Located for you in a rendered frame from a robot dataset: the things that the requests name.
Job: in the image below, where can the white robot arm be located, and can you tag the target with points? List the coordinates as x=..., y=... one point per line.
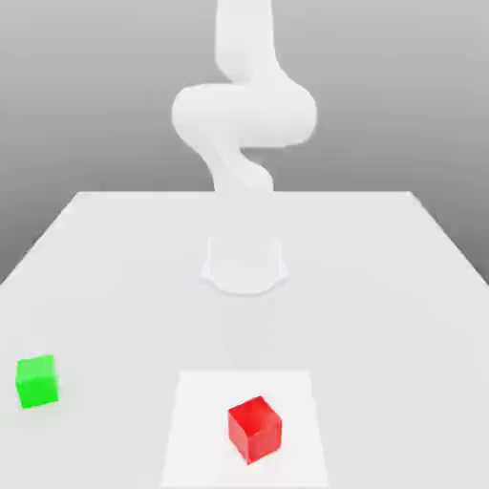
x=244, y=114

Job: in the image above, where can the small red cube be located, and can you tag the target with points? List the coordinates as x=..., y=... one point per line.
x=255, y=429

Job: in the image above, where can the small green cube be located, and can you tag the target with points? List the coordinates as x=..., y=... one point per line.
x=37, y=382

